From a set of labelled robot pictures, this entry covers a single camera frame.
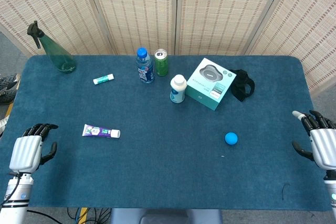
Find white milk bottle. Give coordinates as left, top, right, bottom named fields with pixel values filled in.
left=169, top=74, right=188, bottom=104

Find green drink can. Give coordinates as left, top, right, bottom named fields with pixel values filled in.
left=154, top=48, right=169, bottom=77

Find black floor cables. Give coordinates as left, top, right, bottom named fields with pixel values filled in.
left=26, top=207, right=113, bottom=224

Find white shoe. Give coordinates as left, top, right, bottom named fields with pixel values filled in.
left=0, top=115, right=10, bottom=131

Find grey black sneaker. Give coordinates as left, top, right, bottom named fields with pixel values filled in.
left=0, top=87, right=17, bottom=104
left=0, top=73, right=20, bottom=90

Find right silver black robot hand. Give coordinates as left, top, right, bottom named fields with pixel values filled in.
left=291, top=110, right=336, bottom=172

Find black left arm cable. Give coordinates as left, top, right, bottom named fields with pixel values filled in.
left=0, top=173, right=22, bottom=207

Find blue sports drink bottle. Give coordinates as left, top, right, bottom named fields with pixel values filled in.
left=135, top=47, right=155, bottom=84

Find white green glue stick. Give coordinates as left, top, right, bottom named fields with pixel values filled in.
left=92, top=73, right=115, bottom=85

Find black fabric strap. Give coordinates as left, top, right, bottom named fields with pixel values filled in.
left=228, top=69, right=256, bottom=102

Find blue foam ball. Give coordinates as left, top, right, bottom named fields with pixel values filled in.
left=224, top=131, right=239, bottom=146

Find woven bamboo folding screen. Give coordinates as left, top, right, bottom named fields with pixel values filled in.
left=0, top=0, right=336, bottom=96

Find green spray bottle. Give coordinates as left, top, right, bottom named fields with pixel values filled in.
left=27, top=20, right=77, bottom=74

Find blue felt table cover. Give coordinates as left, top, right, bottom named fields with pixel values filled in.
left=0, top=55, right=333, bottom=212

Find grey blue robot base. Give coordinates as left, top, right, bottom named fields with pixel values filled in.
left=109, top=208, right=223, bottom=224

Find teal product box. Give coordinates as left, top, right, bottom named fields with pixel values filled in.
left=185, top=57, right=237, bottom=112

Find black thread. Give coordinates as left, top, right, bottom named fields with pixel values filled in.
left=280, top=183, right=291, bottom=201

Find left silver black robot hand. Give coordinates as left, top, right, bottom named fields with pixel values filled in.
left=9, top=123, right=59, bottom=174

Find purple white toothpaste tube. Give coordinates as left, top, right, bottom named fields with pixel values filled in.
left=81, top=123, right=121, bottom=139

